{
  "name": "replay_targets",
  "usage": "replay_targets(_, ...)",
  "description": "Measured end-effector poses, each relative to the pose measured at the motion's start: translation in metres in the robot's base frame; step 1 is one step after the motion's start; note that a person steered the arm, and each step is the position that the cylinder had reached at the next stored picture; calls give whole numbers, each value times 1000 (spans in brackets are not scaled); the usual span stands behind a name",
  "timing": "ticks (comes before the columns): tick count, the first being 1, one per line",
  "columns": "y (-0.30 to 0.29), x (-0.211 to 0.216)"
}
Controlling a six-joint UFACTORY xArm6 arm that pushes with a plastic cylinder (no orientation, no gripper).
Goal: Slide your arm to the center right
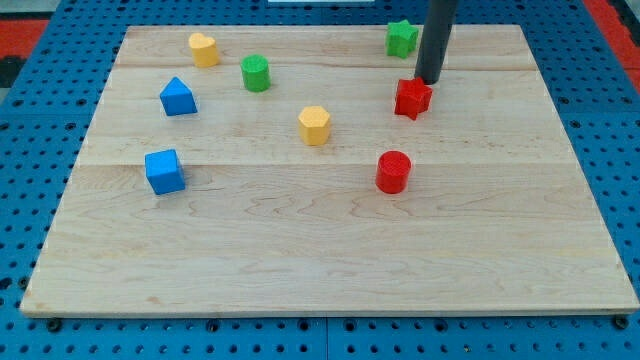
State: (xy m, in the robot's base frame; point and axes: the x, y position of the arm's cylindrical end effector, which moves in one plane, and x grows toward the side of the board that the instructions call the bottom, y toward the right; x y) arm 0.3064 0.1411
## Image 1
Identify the light wooden board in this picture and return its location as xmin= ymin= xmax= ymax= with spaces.
xmin=21 ymin=25 xmax=639 ymax=318

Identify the black cylindrical robot arm rod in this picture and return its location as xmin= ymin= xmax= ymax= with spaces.
xmin=415 ymin=0 xmax=459 ymax=85

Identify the blue triangular prism block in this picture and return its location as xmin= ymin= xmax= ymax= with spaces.
xmin=159 ymin=77 xmax=197 ymax=116

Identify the yellow hexagon block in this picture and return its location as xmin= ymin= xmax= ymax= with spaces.
xmin=298 ymin=106 xmax=331 ymax=146

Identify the green star block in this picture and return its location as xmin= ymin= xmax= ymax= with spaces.
xmin=385 ymin=19 xmax=419 ymax=59

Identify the yellow heart block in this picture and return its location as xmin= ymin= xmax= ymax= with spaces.
xmin=188 ymin=33 xmax=220 ymax=68

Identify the red star block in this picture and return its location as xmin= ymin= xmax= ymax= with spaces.
xmin=394 ymin=77 xmax=433 ymax=120

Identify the green cylinder block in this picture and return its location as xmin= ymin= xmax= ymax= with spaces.
xmin=240 ymin=54 xmax=271 ymax=92

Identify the blue cube block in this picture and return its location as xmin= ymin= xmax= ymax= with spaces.
xmin=144 ymin=149 xmax=186 ymax=195

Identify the red cylinder block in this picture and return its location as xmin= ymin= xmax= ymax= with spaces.
xmin=375 ymin=150 xmax=412 ymax=194

